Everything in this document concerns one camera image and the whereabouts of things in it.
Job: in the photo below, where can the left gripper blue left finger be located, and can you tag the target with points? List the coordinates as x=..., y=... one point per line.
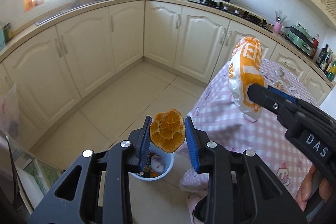
x=145, y=143

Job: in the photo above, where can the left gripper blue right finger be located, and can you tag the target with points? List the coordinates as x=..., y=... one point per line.
x=192, y=144

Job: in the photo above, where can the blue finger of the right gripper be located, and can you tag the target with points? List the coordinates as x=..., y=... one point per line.
x=282, y=94

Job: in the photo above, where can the half orange peel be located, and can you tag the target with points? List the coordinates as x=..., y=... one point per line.
x=167, y=131

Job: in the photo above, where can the orange white bread bag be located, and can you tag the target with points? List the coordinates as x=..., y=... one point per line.
x=243, y=71

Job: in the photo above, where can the blue white trash bin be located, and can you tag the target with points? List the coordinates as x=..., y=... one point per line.
x=158, y=164

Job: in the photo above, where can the cream lower kitchen cabinets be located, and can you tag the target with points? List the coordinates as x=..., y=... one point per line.
x=59, y=63

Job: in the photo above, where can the person's right hand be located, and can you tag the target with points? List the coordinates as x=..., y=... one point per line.
x=305, y=190

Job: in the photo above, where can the pink checkered cartoon tablecloth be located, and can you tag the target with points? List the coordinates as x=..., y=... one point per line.
x=216, y=114

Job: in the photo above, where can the green yellow bottle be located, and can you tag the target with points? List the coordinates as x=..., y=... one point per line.
x=331, y=70

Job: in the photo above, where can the dark oil bottle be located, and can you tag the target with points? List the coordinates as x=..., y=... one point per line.
x=321, y=55

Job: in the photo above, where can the pink slipper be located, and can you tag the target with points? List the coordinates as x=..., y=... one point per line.
x=192, y=201

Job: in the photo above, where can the green electric grill appliance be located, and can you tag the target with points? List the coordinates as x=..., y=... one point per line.
x=298, y=36

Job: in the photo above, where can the pink utensil holder cup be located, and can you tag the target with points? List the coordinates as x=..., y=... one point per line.
x=277, y=27

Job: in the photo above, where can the black gas stove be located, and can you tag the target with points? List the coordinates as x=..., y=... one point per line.
x=228, y=7

